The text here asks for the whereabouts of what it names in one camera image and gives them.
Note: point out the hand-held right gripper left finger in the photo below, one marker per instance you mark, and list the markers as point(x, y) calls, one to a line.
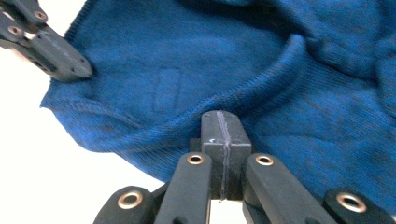
point(213, 155)

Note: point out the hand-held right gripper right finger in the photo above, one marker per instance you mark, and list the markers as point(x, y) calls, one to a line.
point(238, 149)

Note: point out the blue knit sweater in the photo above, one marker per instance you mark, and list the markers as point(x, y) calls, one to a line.
point(249, 77)

